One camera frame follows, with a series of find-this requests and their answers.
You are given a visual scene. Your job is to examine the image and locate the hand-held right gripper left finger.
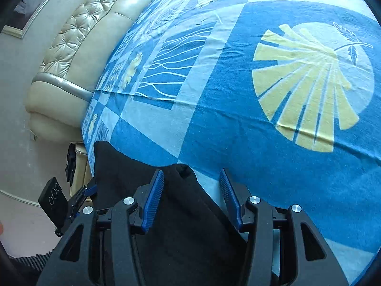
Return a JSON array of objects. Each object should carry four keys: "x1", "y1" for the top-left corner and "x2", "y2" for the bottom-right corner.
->
[{"x1": 36, "y1": 169, "x2": 165, "y2": 286}]

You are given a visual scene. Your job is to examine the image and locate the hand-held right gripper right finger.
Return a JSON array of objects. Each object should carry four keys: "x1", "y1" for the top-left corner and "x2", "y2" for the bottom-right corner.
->
[{"x1": 219, "y1": 168, "x2": 349, "y2": 286}]

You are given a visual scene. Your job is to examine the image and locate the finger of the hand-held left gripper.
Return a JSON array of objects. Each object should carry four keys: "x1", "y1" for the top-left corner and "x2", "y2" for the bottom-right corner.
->
[
  {"x1": 65, "y1": 143, "x2": 77, "y2": 186},
  {"x1": 66, "y1": 184, "x2": 98, "y2": 219}
]

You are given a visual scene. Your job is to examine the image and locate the black pants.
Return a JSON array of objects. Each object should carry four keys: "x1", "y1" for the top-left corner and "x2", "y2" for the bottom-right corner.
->
[{"x1": 92, "y1": 140, "x2": 248, "y2": 286}]

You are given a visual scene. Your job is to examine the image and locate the blue printed blanket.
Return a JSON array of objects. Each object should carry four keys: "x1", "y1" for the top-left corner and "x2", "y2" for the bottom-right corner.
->
[{"x1": 80, "y1": 0, "x2": 381, "y2": 285}]

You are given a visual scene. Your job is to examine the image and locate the cream tufted leather headboard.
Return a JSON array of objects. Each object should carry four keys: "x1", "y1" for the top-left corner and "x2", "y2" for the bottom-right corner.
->
[{"x1": 24, "y1": 0, "x2": 179, "y2": 143}]

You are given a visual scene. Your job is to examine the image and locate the cream bed frame side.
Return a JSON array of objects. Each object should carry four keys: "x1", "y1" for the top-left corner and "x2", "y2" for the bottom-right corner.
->
[{"x1": 69, "y1": 142, "x2": 93, "y2": 198}]

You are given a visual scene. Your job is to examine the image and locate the framed wall picture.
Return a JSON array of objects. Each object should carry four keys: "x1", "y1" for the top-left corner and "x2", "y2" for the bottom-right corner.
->
[{"x1": 1, "y1": 0, "x2": 69, "y2": 39}]

